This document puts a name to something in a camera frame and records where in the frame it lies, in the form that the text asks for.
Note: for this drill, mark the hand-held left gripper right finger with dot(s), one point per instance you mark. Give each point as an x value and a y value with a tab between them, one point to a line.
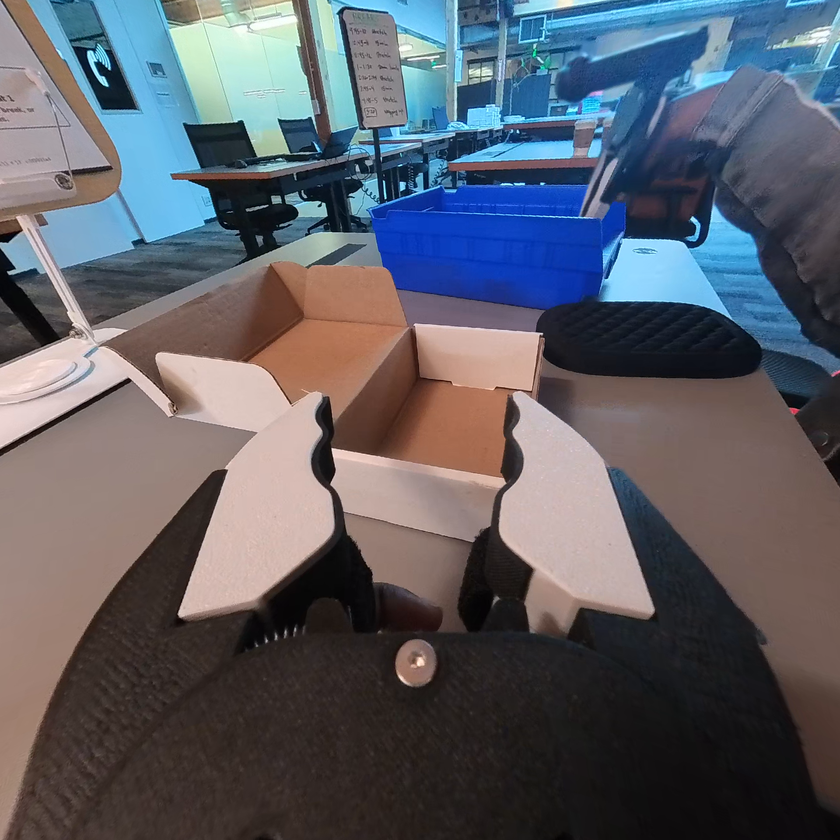
571	525

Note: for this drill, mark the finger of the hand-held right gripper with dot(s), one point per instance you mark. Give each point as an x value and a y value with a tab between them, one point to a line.
598	184

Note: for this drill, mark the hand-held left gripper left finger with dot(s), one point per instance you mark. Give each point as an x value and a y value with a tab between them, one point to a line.
262	518

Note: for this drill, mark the blue plastic bin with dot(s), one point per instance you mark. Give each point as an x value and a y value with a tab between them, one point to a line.
492	256

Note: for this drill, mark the white cardboard mailer box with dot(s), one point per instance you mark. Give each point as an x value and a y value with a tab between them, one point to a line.
453	426

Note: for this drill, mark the person's right forearm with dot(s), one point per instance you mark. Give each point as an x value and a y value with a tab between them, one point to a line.
781	184

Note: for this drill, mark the wooden edged office desk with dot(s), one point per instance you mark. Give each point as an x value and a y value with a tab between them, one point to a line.
525	157
275	169

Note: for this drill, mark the person's right hand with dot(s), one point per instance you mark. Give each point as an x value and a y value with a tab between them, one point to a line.
682	138

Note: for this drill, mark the person's left hand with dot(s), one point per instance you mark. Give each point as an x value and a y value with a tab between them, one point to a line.
413	610

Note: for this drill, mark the black partition panel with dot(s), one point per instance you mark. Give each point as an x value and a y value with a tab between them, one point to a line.
505	98

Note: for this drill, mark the black quilted pad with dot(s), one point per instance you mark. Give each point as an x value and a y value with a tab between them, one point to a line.
649	338

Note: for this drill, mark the white board stand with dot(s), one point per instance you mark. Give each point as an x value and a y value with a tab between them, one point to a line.
39	410

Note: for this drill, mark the whiteboard on pole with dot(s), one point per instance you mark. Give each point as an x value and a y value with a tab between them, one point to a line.
374	65

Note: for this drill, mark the black laptop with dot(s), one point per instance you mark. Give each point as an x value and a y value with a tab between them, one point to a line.
341	141

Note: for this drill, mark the black office chair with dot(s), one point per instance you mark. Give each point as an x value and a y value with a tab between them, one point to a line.
298	134
216	148

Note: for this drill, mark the instruction sheet on stand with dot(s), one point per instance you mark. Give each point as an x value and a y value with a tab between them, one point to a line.
92	111

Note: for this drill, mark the printed instruction sheet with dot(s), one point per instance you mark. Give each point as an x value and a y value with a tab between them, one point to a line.
39	131

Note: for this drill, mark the black phone booth sign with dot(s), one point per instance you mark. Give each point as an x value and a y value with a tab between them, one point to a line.
105	65

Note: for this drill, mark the wooden support post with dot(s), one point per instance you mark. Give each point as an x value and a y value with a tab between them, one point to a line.
315	65

